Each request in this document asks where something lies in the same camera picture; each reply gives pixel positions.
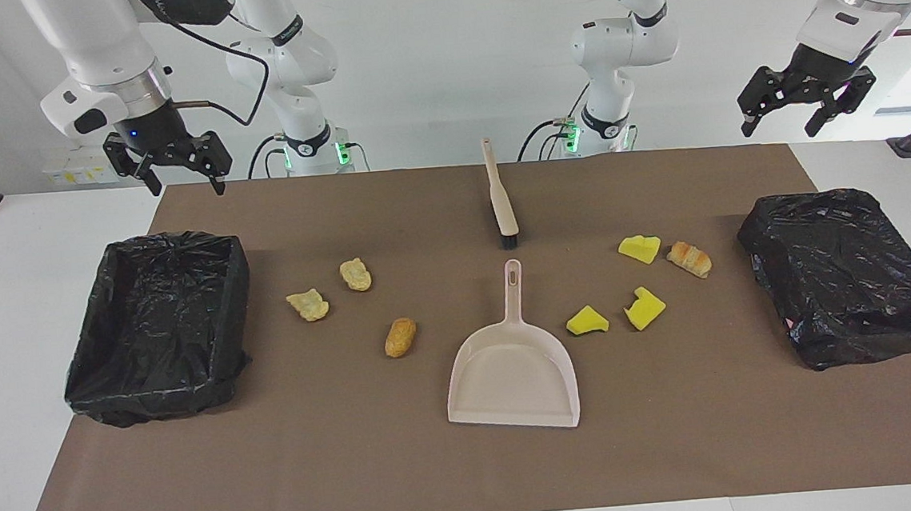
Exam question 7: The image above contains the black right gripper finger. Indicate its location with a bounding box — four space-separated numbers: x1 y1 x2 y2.
104 132 163 199
174 130 235 198

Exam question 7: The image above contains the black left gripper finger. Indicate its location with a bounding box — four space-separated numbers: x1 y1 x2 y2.
801 70 879 138
737 64 797 138

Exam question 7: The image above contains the angular pale fried snack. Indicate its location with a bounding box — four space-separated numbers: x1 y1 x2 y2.
285 287 331 324

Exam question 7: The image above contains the toy croissant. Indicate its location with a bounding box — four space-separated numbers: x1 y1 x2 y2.
665 238 713 282

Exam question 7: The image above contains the rounded pale fried snack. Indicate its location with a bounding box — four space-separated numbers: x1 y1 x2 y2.
338 256 374 294

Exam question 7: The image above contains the rectangular yellow green sponge piece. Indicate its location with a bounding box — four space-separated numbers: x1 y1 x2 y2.
617 232 664 267

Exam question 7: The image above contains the notched yellow green sponge piece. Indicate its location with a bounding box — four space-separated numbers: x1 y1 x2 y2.
622 284 669 333

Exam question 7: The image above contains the orange brown bread roll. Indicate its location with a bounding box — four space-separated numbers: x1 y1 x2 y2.
382 316 420 360

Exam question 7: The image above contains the beige hand brush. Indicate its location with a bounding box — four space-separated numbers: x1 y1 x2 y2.
481 136 521 252

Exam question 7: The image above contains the small yellow green sponge piece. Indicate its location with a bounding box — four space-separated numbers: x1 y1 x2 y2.
564 302 612 337

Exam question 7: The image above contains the pale pink plastic dustpan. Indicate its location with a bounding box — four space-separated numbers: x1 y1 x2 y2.
437 255 582 437

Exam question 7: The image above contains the black bag covered bin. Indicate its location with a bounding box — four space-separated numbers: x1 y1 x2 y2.
733 184 911 377

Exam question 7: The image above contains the open black bag lined bin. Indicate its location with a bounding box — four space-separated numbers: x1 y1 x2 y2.
54 226 261 433

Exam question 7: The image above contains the brown table mat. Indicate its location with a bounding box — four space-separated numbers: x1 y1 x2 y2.
0 132 911 511

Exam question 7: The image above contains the black right base cable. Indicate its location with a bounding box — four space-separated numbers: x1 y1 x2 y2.
246 128 370 180

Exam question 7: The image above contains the black base cable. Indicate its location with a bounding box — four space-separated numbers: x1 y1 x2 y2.
512 82 597 162
246 128 370 180

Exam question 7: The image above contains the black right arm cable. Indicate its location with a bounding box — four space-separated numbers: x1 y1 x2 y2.
134 0 275 135

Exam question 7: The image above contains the white wall socket box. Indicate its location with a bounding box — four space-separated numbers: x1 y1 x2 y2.
42 145 121 189

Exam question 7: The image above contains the black left base cable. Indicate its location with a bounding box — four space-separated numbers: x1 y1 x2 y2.
512 82 597 162

